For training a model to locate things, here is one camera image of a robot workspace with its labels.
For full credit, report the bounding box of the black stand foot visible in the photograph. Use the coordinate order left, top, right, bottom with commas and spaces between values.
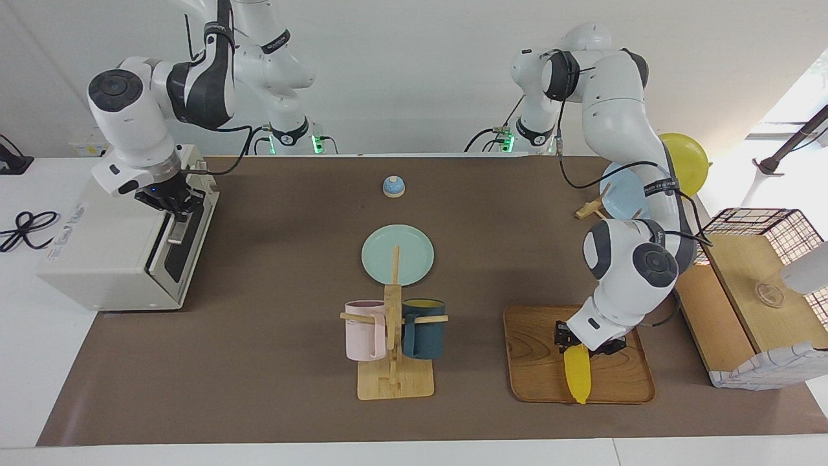
0, 134, 34, 175

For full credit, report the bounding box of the small clear glass object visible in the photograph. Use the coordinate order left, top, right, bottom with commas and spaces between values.
755, 283, 785, 309

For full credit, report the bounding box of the brown table mat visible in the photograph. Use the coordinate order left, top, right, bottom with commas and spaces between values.
36, 155, 828, 447

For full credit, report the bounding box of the pink mug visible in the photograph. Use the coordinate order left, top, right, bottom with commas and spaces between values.
344, 300, 388, 362

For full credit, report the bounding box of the black coiled cable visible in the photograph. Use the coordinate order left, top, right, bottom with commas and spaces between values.
0, 211, 60, 253

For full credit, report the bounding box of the white blurry cylinder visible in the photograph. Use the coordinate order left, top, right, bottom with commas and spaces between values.
779, 241, 828, 295

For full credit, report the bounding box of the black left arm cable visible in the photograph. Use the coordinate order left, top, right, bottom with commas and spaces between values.
555, 49, 714, 248

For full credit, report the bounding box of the dark blue mug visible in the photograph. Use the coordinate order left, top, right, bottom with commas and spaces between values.
401, 298, 447, 361

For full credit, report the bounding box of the black right base cable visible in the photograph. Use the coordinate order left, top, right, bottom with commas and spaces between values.
246, 126, 276, 156

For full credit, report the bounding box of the cream toaster oven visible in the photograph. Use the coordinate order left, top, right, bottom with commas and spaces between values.
37, 146, 221, 313

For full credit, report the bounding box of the black left base cable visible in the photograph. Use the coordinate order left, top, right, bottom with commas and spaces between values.
464, 97, 526, 153

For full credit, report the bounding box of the yellow corn cob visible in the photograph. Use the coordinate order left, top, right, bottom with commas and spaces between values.
563, 343, 592, 405

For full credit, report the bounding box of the large wooden basket board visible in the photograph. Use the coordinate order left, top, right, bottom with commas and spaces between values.
708, 233, 828, 354

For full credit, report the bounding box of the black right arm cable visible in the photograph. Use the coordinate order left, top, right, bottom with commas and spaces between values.
184, 123, 269, 177

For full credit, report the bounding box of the brown wooden tray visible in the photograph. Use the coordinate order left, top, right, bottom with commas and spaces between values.
503, 305, 657, 405

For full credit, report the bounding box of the light blue plate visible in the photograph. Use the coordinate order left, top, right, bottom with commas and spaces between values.
599, 162, 649, 219

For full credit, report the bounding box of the black base cable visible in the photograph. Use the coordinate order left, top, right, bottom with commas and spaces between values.
246, 126, 276, 156
464, 97, 526, 153

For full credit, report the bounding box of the black tripod leg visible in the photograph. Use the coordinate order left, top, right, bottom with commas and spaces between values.
752, 104, 828, 175

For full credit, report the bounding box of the mint green plate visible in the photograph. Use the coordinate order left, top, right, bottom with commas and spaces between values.
361, 224, 435, 286

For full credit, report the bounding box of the wire basket with cloth lining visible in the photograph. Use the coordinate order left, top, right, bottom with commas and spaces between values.
673, 208, 828, 390

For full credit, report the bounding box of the toaster oven glass door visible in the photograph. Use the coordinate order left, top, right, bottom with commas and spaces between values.
146, 178, 221, 309

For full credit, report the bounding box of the white wall socket box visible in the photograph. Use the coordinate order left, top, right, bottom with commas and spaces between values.
69, 133, 114, 158

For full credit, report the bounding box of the yellow plate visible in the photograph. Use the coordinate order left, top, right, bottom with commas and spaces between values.
659, 133, 710, 197

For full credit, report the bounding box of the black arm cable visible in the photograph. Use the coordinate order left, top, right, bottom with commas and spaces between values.
555, 49, 714, 248
184, 123, 269, 177

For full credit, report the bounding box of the wooden mug rack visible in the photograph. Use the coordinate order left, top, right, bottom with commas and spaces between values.
340, 245, 450, 401

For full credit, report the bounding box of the wooden plate rack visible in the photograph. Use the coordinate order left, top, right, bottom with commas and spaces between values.
575, 183, 648, 222

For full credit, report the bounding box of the narrow wooden basket board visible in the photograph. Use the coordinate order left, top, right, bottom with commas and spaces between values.
676, 265, 756, 373

